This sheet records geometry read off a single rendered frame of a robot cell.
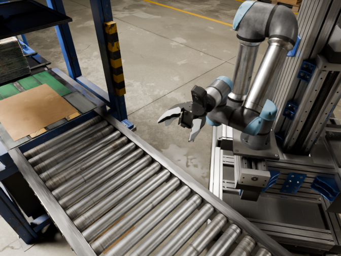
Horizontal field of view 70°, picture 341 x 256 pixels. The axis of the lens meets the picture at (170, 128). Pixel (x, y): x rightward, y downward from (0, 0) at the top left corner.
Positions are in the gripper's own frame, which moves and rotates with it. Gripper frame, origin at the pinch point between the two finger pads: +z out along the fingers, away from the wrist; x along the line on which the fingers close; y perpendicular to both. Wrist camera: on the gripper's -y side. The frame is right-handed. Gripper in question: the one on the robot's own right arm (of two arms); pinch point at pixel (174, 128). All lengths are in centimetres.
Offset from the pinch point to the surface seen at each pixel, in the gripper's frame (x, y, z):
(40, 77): 133, 62, -30
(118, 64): 69, 29, -46
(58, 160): 55, 53, 12
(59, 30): 133, 34, -53
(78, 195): 31, 49, 19
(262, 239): -40, 39, -8
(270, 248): -44, 38, -7
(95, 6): 80, -1, -44
